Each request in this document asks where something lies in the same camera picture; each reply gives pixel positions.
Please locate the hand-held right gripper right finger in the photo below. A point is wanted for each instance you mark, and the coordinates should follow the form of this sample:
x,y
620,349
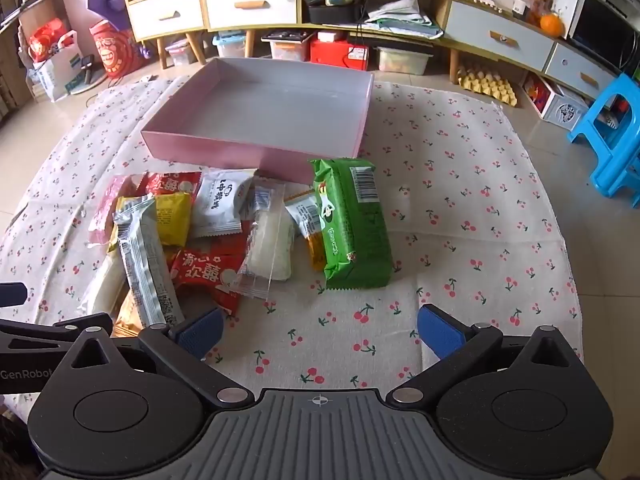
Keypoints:
x,y
440,332

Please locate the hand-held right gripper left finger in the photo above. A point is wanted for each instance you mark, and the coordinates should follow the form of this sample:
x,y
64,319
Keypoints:
x,y
200,331

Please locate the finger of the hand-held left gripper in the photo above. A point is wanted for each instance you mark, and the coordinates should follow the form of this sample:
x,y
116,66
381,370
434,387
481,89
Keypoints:
x,y
35,335
12,294

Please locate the red snack packet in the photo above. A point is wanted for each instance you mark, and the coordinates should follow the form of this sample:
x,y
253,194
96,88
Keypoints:
x,y
205,272
167,183

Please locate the gold snack packet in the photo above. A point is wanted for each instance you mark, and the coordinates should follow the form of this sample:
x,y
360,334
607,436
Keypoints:
x,y
127,317

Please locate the clear packet of white cake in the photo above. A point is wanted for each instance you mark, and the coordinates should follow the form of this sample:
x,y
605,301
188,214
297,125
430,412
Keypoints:
x,y
267,245
105,285

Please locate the long silver snack bar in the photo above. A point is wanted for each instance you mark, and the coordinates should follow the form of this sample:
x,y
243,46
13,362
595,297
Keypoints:
x,y
145,260

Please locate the yellow snack packet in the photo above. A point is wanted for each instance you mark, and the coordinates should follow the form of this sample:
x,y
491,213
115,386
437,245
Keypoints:
x,y
175,220

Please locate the white snack packet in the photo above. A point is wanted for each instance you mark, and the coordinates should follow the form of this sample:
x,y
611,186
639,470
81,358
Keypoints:
x,y
220,205

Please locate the pink snack packet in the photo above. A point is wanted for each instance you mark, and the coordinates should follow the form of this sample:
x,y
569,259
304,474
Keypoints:
x,y
107,205

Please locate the green snack packet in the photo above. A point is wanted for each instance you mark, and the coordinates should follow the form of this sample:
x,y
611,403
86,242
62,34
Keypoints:
x,y
350,230

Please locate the orange snack packet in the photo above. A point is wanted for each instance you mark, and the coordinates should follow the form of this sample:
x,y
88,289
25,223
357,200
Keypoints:
x,y
302,215

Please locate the pink cardboard box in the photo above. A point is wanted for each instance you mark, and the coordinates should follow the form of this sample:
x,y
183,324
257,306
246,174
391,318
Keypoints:
x,y
260,105

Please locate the cherry print cloth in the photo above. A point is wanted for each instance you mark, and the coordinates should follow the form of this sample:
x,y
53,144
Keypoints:
x,y
450,240

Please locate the white round stand base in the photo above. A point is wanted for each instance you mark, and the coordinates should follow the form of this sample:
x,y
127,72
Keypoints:
x,y
87,87

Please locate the white shopping bag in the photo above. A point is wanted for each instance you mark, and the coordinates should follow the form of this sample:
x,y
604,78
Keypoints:
x,y
55,75

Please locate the blue plastic stool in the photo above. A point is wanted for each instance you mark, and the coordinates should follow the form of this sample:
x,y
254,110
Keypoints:
x,y
612,175

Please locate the yellow egg tray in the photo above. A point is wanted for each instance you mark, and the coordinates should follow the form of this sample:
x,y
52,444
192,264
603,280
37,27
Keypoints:
x,y
487,87

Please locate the white patterned storage crate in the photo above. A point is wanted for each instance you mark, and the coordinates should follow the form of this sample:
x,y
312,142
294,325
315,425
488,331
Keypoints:
x,y
565,110

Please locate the red plastic bag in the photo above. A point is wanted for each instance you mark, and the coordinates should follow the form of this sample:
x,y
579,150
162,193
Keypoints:
x,y
45,40

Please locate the red printed bucket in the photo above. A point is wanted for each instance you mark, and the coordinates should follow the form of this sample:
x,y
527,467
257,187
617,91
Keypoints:
x,y
115,50

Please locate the clear storage box of sweets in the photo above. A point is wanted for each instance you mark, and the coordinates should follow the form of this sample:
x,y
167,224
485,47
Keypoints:
x,y
402,62

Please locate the small clear storage box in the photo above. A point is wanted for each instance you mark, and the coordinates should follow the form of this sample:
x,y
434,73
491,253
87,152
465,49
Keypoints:
x,y
179,54

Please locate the blue lidded clear storage box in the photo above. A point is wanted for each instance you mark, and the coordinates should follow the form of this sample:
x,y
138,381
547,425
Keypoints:
x,y
229,47

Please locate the black lidded clear storage box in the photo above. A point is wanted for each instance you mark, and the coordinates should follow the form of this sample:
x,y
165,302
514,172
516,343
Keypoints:
x,y
287,50

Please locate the dark wooden bookshelf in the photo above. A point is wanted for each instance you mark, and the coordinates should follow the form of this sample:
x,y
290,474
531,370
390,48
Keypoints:
x,y
30,0

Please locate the red cardboard box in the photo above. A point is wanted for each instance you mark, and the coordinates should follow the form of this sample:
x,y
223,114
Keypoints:
x,y
335,56

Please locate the wooden cabinet with grey drawers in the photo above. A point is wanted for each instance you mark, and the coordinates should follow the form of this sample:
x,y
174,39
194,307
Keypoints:
x,y
492,35

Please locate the small white flat box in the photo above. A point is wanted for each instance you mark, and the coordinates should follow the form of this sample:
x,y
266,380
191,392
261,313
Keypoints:
x,y
331,36

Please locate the pile of papers and bags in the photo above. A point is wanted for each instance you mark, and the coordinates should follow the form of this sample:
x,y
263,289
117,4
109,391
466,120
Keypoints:
x,y
400,15

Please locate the wooden cabinet with white drawers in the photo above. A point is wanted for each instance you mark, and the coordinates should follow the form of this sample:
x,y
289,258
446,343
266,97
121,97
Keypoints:
x,y
165,12

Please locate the orange fruit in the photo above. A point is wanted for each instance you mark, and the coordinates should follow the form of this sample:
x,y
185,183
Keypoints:
x,y
552,25

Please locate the black storage case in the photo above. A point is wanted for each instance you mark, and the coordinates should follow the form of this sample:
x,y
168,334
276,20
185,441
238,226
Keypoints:
x,y
330,10

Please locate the white microwave oven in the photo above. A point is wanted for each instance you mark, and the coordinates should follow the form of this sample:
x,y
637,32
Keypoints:
x,y
600,25

